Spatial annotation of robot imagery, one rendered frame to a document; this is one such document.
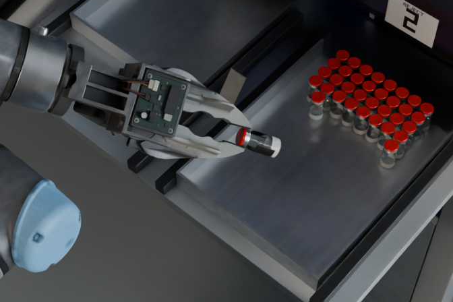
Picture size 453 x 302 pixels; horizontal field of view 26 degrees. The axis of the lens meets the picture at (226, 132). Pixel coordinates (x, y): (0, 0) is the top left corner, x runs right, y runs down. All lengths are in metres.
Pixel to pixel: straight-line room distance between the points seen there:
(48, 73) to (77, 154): 1.64
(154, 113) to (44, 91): 0.11
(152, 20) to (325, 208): 0.45
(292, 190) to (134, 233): 1.03
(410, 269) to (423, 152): 0.51
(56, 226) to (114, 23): 0.80
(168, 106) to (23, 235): 0.19
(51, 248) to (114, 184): 1.60
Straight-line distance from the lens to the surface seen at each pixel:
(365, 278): 1.38
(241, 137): 1.04
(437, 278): 1.92
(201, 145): 0.99
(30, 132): 2.63
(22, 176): 0.91
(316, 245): 1.39
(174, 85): 0.96
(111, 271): 2.38
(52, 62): 0.94
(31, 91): 0.94
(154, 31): 1.62
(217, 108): 1.03
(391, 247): 1.41
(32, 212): 0.89
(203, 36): 1.61
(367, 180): 1.46
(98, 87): 0.93
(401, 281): 2.02
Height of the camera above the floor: 2.09
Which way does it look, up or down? 54 degrees down
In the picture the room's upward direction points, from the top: straight up
